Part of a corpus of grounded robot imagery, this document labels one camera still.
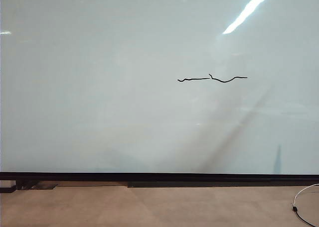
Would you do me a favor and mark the white cable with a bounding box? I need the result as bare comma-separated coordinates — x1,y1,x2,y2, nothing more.
293,183,319,206

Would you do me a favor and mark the black cable with connector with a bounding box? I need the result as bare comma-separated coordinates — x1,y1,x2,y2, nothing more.
291,205,319,227

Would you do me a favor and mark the black whiteboard frame bar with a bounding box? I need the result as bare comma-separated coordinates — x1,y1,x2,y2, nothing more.
0,171,319,182

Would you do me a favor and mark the white glass whiteboard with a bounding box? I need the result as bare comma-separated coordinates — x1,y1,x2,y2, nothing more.
0,0,319,174

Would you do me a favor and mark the black whiteboard stand foot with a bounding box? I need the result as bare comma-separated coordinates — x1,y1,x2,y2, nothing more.
0,180,17,194

